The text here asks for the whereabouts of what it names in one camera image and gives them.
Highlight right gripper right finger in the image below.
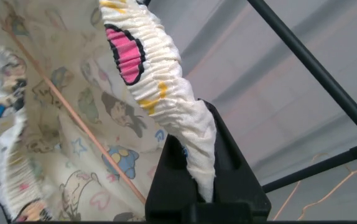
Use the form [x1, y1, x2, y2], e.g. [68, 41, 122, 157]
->
[202, 99, 272, 222]

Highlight black clothes rack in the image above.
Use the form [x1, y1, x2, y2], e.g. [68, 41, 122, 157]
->
[248, 0, 357, 194]

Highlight cream printed garment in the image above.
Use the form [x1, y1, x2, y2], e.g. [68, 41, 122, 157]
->
[0, 0, 218, 222]

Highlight pink clothes hanger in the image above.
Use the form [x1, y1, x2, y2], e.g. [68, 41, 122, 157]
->
[7, 29, 147, 205]
[273, 152, 357, 222]

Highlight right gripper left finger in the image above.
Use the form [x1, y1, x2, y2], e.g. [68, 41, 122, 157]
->
[145, 134, 206, 222]

